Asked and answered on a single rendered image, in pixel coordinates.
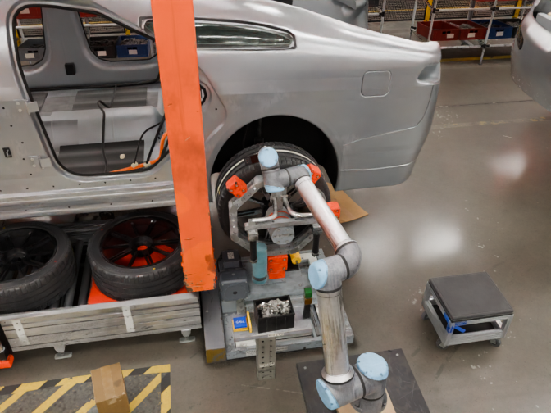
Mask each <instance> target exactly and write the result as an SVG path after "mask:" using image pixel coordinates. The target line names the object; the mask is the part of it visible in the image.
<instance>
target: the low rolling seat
mask: <svg viewBox="0 0 551 413"><path fill-rule="evenodd" d="M430 294H432V297H431V296H430ZM421 304H422V305H423V307H424V309H425V311H424V312H423V313H422V315H421V318H422V319H423V320H428V319H430V321H431V323H432V324H433V326H434V328H435V331H436V332H437V334H438V335H439V338H438V339H437V341H436V346H437V347H438V348H440V349H447V348H448V346H449V345H455V344H461V343H472V342H478V341H484V340H489V341H490V344H491V345H492V346H494V347H499V346H500V345H501V340H500V339H501V337H503V338H504V337H505V335H506V333H507V331H508V327H509V325H510V324H511V321H512V318H513V316H514V314H513V312H514V310H513V308H512V307H511V305H510V304H509V303H508V301H507V299H506V298H505V296H504V295H503V294H502V293H501V291H500V290H499V288H498V287H497V285H496V284H495V283H494V281H493V280H492V279H491V278H490V276H489V274H488V273H487V272H486V271H483V272H476V273H469V274H462V275H450V276H442V277H435V278H430V279H429V281H428V282H427V284H426V290H425V292H424V296H423V299H422V303H421ZM501 320H503V323H502V322H501Z"/></svg>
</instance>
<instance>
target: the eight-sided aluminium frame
mask: <svg viewBox="0 0 551 413"><path fill-rule="evenodd" d="M262 187H265V186H264V181H263V177H262V175H256V176H255V177H254V178H253V179H252V180H251V181H250V182H249V183H248V184H247V189H248V191H247V192H246V193H245V194H244V195H243V196H242V197H241V198H237V197H236V196H234V197H233V198H231V200H229V206H228V207H229V218H230V238H231V240H232V241H234V242H235V243H237V244H238V245H240V246H241V247H244V248H245V249H247V250H248V251H250V241H248V237H246V236H245V235H243V234H241V233H240V232H239V231H238V222H237V210H238V209H239V208H240V207H241V206H242V205H243V204H244V203H245V202H246V201H247V200H248V199H249V198H250V197H251V196H252V195H253V194H254V193H255V192H256V191H257V190H258V189H260V188H262ZM317 189H318V188H317ZM318 191H319V193H320V194H321V196H322V197H323V198H324V200H325V201H326V197H325V194H324V193H323V192H322V191H321V190H320V189H318ZM312 240H313V234H312V230H311V227H309V228H308V229H306V230H305V231H304V232H303V233H302V234H300V235H299V236H298V237H297V238H296V239H295V240H294V241H293V242H291V243H286V244H283V245H279V244H269V245H267V256H279V255H286V254H294V253H297V252H299V251H300V250H301V249H302V248H303V247H304V246H305V245H307V244H308V243H309V242H310V241H312Z"/></svg>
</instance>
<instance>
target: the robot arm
mask: <svg viewBox="0 0 551 413"><path fill-rule="evenodd" d="M258 162H260V166H261V170H262V177H263V181H264V186H265V189H266V191H267V192H268V193H275V192H280V191H283V190H284V187H288V186H291V185H293V186H294V187H295V188H296V189H297V190H298V192H299V194H300V196H301V197H302V199H303V200H304V201H305V203H306V205H307V207H308V208H309V210H310V212H311V213H312V214H313V216H314V218H315V219H316V221H317V223H318V224H319V225H320V227H321V229H322V230H323V232H324V234H325V235H326V237H327V238H328V240H329V241H330V243H331V245H332V246H333V248H334V249H335V253H334V255H333V256H329V257H327V258H324V259H320V260H318V261H314V262H313V263H312V264H311V265H310V266H309V270H308V277H309V280H310V283H311V286H312V287H313V288H314V289H315V290H316V296H317V304H318V311H319V318H320V326H321V339H322V346H323V353H324V361H325V366H324V367H323V369H322V371H321V377H322V378H320V379H318V380H317V381H316V389H317V391H318V393H319V395H320V398H321V400H322V401H323V403H324V404H325V405H326V407H327V408H329V409H330V410H334V409H337V408H340V407H341V406H345V405H347V404H349V403H350V404H351V406H352V407H353V409H354V410H356V411H357V412H359V413H381V412H382V411H383V410H384V409H385V407H386V405H387V399H388V398H387V393H386V391H385V386H386V381H387V377H388V374H389V371H388V365H387V363H386V361H385V359H384V358H383V357H381V356H379V355H377V354H375V353H372V352H367V353H363V354H361V355H360V357H359V358H358V359H357V364H355V365H350V364H349V363H348V347H347V338H346V329H345V321H344V304H343V295H342V281H344V280H346V279H350V278H352V277H353V276H354V275H355V274H356V273H357V271H358V269H359V267H360V265H361V261H362V252H361V248H360V247H359V245H358V244H357V242H356V241H354V240H351V239H350V237H349V236H348V235H347V233H346V232H345V230H344V228H343V227H342V225H341V224H340V223H339V221H338V220H337V218H336V217H335V215H334V213H333V212H332V210H331V209H330V208H329V206H328V205H327V203H326V201H325V200H324V198H323V197H322V196H321V194H320V193H319V191H318V189H317V188H316V186H315V184H314V183H313V182H312V174H311V171H310V169H309V168H308V166H306V165H304V164H302V165H297V166H292V167H289V168H285V169H282V170H280V167H279V162H278V154H277V152H276V150H275V148H274V146H270V147H266V146H264V147H259V153H258V154H254V155H251V156H247V157H244V163H245V165H246V166H248V165H252V164H255V163H258Z"/></svg>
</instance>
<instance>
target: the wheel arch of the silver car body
mask: <svg viewBox="0 0 551 413"><path fill-rule="evenodd" d="M261 118H262V127H261V136H262V137H263V138H264V143H265V142H284V143H290V144H293V145H295V146H298V147H300V148H302V149H304V150H305V151H307V152H308V153H309V154H310V155H311V156H312V157H313V158H314V159H315V160H316V162H317V164H318V165H321V166H323V167H324V169H325V170H326V173H327V175H328V177H329V179H330V182H331V184H332V186H333V188H334V190H335V191H336V192H337V189H338V187H339V181H340V162H339V155H338V153H337V150H336V147H335V145H334V143H333V142H332V140H331V139H330V137H329V135H328V134H327V133H326V132H325V131H324V130H323V129H322V128H321V127H320V126H318V125H316V124H315V123H313V122H312V121H310V120H308V119H305V118H303V117H301V116H295V115H290V114H273V115H268V116H262V117H259V118H257V119H254V120H251V121H249V122H248V123H249V125H248V129H247V132H246V135H245V140H244V148H248V147H251V146H252V145H255V144H254V138H255V137H257V122H258V119H261ZM248 123H246V124H244V125H242V126H240V127H239V128H238V129H237V130H236V131H235V132H233V133H232V134H231V135H230V136H229V137H228V138H227V139H226V140H225V142H224V143H223V144H222V145H221V147H220V148H219V150H218V151H217V153H216V155H215V157H214V159H213V162H212V166H211V169H210V173H209V179H208V190H209V196H210V198H211V201H212V202H213V196H212V185H211V175H212V174H215V173H219V172H221V170H222V168H223V167H224V165H225V164H226V163H227V161H228V160H230V158H231V157H234V156H235V154H237V153H239V152H240V151H242V150H243V139H244V132H245V130H246V127H247V124H248Z"/></svg>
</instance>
